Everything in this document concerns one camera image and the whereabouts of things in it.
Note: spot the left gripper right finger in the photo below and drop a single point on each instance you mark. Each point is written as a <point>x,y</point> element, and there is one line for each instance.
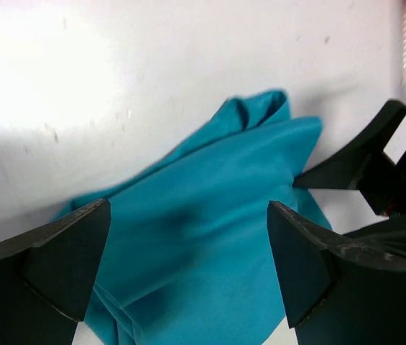
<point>336,289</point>

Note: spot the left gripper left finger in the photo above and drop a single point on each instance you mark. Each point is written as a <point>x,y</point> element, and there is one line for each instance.
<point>47,276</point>

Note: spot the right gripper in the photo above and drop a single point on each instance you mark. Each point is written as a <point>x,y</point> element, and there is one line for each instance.
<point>383,183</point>

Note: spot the teal t-shirt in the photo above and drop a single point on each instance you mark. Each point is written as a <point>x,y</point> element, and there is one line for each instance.
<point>188,259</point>

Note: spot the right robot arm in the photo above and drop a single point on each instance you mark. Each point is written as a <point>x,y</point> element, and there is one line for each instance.
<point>390,233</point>

